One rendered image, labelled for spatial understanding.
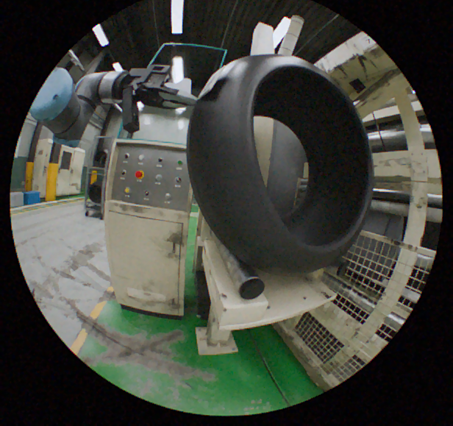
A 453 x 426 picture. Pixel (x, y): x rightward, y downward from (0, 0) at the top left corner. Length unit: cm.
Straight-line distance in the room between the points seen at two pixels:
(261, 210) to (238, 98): 15
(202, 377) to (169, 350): 29
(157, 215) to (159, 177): 21
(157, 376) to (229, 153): 112
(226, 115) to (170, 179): 70
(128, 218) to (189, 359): 98
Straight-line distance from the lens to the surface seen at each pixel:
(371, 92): 77
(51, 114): 31
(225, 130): 19
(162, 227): 85
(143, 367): 113
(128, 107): 35
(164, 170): 88
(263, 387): 114
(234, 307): 28
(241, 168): 18
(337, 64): 77
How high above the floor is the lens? 105
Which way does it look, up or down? 3 degrees down
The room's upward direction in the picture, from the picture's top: 9 degrees clockwise
